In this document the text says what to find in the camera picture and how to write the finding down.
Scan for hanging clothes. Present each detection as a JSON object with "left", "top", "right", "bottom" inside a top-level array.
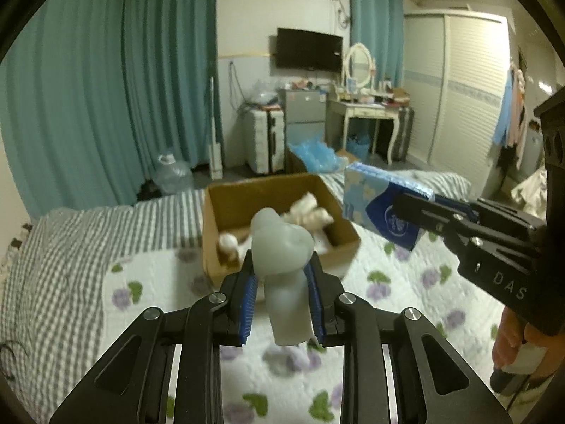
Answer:
[{"left": 492, "top": 64, "right": 531, "bottom": 165}]

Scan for clear plastic bag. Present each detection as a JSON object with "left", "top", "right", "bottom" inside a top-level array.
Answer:
[{"left": 246, "top": 79, "right": 281, "bottom": 107}]

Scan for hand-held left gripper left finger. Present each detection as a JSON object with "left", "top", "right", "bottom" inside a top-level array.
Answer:
[{"left": 48, "top": 271, "right": 259, "bottom": 424}]

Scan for white stick mop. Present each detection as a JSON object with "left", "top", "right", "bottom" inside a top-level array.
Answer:
[{"left": 207, "top": 77, "right": 224, "bottom": 180}]

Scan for narrow teal curtain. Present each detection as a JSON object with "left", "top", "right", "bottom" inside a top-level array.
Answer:
[{"left": 347, "top": 0, "right": 405, "bottom": 90}]

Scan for bin with blue liner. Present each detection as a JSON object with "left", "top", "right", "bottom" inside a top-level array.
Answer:
[{"left": 346, "top": 130, "right": 372, "bottom": 162}]

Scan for pale grey plush toy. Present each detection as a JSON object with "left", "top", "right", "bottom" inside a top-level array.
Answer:
[{"left": 250, "top": 207, "right": 315, "bottom": 346}]

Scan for dark suitcase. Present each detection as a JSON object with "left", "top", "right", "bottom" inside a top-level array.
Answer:
[{"left": 392, "top": 106, "right": 415, "bottom": 162}]

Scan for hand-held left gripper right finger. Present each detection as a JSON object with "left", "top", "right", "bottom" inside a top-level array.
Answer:
[{"left": 304, "top": 264, "right": 509, "bottom": 424}]

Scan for clear water jug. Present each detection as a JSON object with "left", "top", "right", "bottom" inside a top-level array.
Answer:
[{"left": 152, "top": 152, "right": 194, "bottom": 195}]

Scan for small grey fridge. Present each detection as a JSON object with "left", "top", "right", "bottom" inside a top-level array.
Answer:
[{"left": 278, "top": 87, "right": 330, "bottom": 147}]

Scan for white and brown plush toy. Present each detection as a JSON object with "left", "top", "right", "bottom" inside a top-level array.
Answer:
[
  {"left": 218, "top": 231, "right": 249, "bottom": 267},
  {"left": 281, "top": 192, "right": 335, "bottom": 231}
]

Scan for white sliding-door wardrobe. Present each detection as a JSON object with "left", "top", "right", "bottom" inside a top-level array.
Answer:
[{"left": 403, "top": 8, "right": 518, "bottom": 198}]

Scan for black wall television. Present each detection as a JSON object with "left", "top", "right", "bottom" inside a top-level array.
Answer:
[{"left": 276, "top": 27, "right": 344, "bottom": 73}]

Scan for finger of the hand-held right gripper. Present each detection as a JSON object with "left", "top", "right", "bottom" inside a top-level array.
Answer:
[
  {"left": 435, "top": 193, "right": 548, "bottom": 240},
  {"left": 392, "top": 190, "right": 485, "bottom": 253}
]

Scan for white dressing table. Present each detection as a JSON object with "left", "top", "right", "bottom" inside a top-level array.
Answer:
[{"left": 325, "top": 92, "right": 414, "bottom": 165}]

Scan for white suitcase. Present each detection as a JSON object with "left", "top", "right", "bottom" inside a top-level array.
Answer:
[{"left": 243, "top": 106, "right": 286, "bottom": 174}]

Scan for wide teal curtain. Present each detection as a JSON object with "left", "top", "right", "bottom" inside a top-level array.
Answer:
[{"left": 0, "top": 0, "right": 220, "bottom": 222}]

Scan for white oval vanity mirror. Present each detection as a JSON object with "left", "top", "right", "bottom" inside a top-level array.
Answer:
[{"left": 344, "top": 43, "right": 375, "bottom": 89}]

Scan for small cardboard box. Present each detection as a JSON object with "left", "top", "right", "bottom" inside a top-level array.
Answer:
[{"left": 285, "top": 143, "right": 361, "bottom": 176}]

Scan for blue floral tissue pack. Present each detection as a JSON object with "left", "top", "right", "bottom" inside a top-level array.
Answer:
[{"left": 342, "top": 161, "right": 436, "bottom": 253}]

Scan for person's right hand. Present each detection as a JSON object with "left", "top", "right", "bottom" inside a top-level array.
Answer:
[{"left": 491, "top": 308, "right": 565, "bottom": 391}]

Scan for grey checked bedsheet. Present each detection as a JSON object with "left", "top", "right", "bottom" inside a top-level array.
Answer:
[{"left": 0, "top": 205, "right": 208, "bottom": 424}]

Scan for blue plastic bag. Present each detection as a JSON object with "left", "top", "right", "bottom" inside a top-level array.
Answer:
[{"left": 289, "top": 131, "right": 350, "bottom": 173}]

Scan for white floral fleece blanket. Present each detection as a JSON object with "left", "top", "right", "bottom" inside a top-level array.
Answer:
[{"left": 103, "top": 210, "right": 509, "bottom": 424}]

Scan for pale cloth pile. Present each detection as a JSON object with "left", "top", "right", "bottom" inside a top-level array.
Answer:
[{"left": 511, "top": 163, "right": 549, "bottom": 220}]

